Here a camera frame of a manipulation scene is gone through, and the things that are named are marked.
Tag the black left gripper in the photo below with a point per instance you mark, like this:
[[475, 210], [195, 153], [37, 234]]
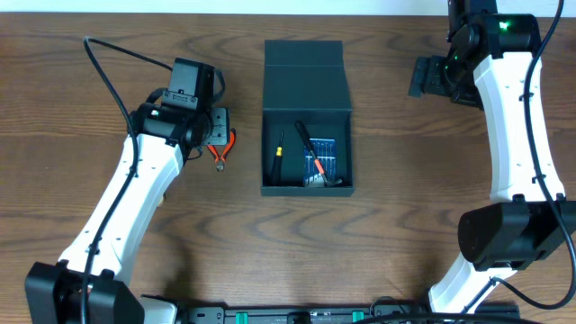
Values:
[[219, 127]]

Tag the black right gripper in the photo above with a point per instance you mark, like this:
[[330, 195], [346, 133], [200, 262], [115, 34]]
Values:
[[428, 77]]

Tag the red black cutting pliers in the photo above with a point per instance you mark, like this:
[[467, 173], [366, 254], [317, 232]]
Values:
[[220, 158]]

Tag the yellow black screwdriver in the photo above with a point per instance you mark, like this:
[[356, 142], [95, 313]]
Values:
[[277, 163]]

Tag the small black handled hammer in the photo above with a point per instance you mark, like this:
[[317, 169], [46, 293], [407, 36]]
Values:
[[306, 140]]

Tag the clear precision screwdriver case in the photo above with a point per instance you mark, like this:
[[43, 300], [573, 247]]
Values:
[[325, 150]]

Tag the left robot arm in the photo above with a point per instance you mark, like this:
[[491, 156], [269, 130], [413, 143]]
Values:
[[90, 282]]

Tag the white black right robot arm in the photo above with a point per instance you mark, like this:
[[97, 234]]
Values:
[[494, 64]]

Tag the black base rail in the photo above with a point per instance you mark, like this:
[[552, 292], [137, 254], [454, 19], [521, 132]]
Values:
[[337, 315]]

